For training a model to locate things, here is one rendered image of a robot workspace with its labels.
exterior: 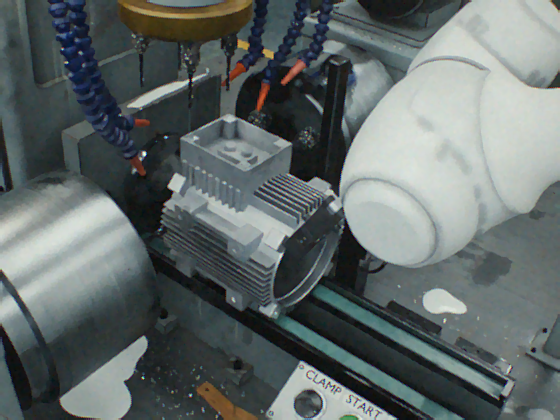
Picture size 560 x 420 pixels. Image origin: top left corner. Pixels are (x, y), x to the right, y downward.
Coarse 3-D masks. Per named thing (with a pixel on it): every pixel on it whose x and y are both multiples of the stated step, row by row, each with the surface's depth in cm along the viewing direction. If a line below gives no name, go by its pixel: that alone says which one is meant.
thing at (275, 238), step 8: (176, 176) 94; (168, 184) 94; (176, 184) 94; (184, 184) 94; (176, 192) 93; (184, 192) 95; (328, 192) 94; (272, 232) 86; (280, 232) 85; (264, 240) 86; (272, 240) 86; (280, 240) 85; (272, 248) 85; (280, 248) 86; (328, 264) 101; (328, 272) 102; (272, 304) 92; (264, 312) 93; (272, 312) 92
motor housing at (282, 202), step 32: (192, 192) 94; (256, 192) 90; (288, 192) 90; (320, 192) 91; (224, 224) 90; (256, 224) 89; (288, 224) 87; (192, 256) 96; (224, 256) 90; (256, 256) 87; (288, 256) 103; (320, 256) 101; (256, 288) 89; (288, 288) 99
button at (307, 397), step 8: (304, 392) 67; (312, 392) 67; (296, 400) 67; (304, 400) 67; (312, 400) 67; (320, 400) 66; (296, 408) 67; (304, 408) 66; (312, 408) 66; (320, 408) 66; (304, 416) 66; (312, 416) 66
